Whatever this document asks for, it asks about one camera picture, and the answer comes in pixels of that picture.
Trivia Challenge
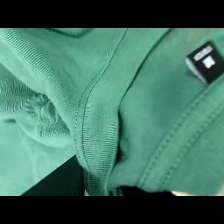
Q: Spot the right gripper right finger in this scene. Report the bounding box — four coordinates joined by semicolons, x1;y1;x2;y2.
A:
113;185;173;197

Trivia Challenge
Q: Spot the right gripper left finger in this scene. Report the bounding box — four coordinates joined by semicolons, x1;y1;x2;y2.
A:
21;154;86;197

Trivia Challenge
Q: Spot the green T-shirt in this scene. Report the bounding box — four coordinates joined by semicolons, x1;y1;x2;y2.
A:
0;27;224;197

